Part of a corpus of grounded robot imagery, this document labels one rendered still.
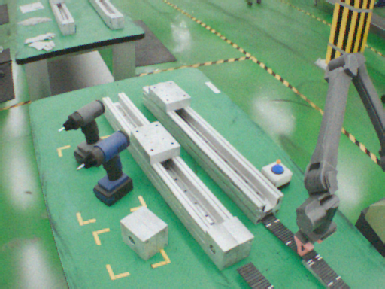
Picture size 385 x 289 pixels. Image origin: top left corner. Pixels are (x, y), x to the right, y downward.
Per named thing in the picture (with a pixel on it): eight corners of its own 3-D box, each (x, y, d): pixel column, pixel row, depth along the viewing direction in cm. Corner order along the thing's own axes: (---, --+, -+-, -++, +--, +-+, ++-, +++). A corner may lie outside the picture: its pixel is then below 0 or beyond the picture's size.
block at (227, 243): (255, 252, 106) (261, 232, 100) (220, 270, 100) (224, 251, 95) (237, 233, 112) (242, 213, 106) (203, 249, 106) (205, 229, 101)
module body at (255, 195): (278, 213, 119) (283, 194, 114) (255, 225, 115) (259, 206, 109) (162, 98, 172) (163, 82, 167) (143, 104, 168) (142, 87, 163)
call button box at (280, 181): (289, 185, 129) (292, 172, 126) (268, 196, 125) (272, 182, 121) (275, 172, 135) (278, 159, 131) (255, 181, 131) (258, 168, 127)
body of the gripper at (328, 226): (297, 231, 96) (304, 213, 91) (321, 215, 100) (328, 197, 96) (312, 246, 92) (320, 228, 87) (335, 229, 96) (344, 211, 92)
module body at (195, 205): (231, 236, 111) (234, 218, 106) (203, 249, 106) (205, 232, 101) (124, 109, 164) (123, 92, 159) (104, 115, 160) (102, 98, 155)
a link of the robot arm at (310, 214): (334, 168, 87) (310, 173, 94) (305, 187, 81) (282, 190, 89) (347, 211, 87) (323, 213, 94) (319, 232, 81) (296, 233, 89)
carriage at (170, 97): (190, 111, 154) (191, 96, 150) (166, 118, 149) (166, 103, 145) (171, 93, 164) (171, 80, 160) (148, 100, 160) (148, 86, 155)
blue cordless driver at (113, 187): (136, 187, 126) (132, 134, 113) (95, 220, 113) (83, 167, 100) (120, 177, 129) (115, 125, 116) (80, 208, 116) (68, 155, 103)
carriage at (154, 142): (180, 161, 129) (180, 145, 125) (150, 171, 124) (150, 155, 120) (158, 136, 139) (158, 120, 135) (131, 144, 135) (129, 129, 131)
